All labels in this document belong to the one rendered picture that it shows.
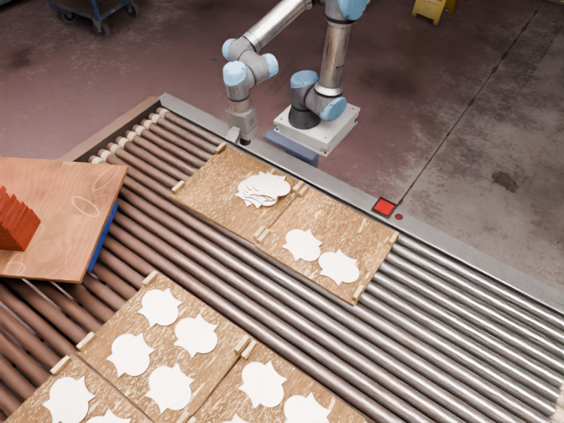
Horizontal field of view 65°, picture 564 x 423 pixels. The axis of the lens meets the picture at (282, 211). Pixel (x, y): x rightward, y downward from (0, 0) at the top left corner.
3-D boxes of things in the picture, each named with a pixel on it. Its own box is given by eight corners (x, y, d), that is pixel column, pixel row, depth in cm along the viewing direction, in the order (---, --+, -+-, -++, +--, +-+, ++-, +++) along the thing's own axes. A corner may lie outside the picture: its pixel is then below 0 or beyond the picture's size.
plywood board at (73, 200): (2, 159, 171) (0, 156, 170) (128, 169, 169) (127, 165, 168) (-72, 270, 140) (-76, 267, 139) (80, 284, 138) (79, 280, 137)
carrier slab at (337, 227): (306, 188, 178) (306, 185, 177) (399, 237, 164) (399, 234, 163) (254, 248, 160) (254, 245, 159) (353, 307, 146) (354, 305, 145)
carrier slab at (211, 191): (225, 147, 192) (225, 144, 191) (305, 186, 179) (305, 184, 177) (170, 198, 174) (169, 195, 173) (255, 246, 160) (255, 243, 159)
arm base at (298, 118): (299, 104, 207) (298, 86, 200) (326, 114, 202) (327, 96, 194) (281, 122, 200) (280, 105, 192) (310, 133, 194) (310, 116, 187)
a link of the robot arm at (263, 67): (259, 44, 150) (232, 56, 146) (279, 57, 144) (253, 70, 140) (261, 64, 156) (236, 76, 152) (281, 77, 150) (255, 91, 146)
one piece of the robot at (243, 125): (212, 109, 147) (220, 145, 159) (234, 117, 143) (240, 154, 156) (234, 90, 153) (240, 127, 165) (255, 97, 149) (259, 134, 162)
